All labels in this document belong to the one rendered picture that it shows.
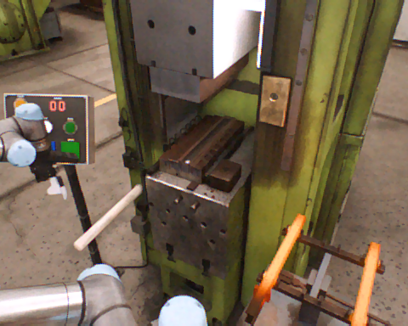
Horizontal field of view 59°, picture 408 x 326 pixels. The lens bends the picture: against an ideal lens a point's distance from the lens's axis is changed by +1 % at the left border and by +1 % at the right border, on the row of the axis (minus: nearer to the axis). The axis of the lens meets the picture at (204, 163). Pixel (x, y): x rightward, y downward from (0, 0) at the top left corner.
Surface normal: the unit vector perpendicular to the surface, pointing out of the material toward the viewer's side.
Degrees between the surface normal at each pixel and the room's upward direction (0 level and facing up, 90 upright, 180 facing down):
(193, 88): 90
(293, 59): 90
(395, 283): 0
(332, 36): 90
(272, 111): 90
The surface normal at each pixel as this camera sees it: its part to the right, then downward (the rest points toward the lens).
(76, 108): -0.06, 0.10
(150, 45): -0.47, 0.52
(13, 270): 0.00, -0.81
